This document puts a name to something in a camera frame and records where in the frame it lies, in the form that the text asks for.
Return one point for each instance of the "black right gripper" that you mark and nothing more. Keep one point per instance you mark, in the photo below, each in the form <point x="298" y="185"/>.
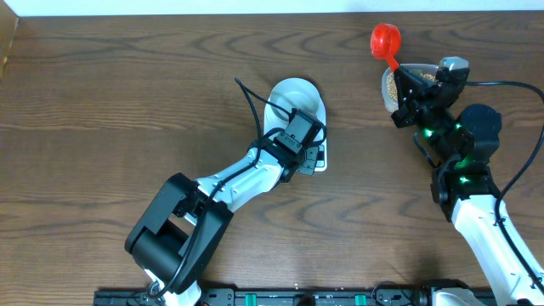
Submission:
<point x="410" y="104"/>

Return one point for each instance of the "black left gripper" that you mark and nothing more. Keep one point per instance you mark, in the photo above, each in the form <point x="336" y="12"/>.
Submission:
<point x="309" y="166"/>

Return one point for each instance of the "red plastic measuring scoop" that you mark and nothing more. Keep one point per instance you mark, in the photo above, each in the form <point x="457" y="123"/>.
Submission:
<point x="385" y="44"/>

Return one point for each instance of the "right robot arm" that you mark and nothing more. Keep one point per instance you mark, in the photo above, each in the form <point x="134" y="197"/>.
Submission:
<point x="462" y="183"/>

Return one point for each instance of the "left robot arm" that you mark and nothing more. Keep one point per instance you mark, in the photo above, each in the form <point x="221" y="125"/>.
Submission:
<point x="178" y="233"/>

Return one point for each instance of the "white digital kitchen scale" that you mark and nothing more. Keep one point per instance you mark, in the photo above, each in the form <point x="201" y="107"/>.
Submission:
<point x="274" y="118"/>

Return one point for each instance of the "grey round bowl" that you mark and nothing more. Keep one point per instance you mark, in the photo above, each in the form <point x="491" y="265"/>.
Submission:
<point x="296" y="93"/>

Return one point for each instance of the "pile of soybeans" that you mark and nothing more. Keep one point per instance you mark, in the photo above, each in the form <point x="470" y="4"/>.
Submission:
<point x="391" y="86"/>

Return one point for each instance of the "clear plastic container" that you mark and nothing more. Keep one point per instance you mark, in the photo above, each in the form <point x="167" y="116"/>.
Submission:
<point x="389" y="104"/>

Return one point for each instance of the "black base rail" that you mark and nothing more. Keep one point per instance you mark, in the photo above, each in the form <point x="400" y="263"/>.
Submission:
<point x="385" y="293"/>

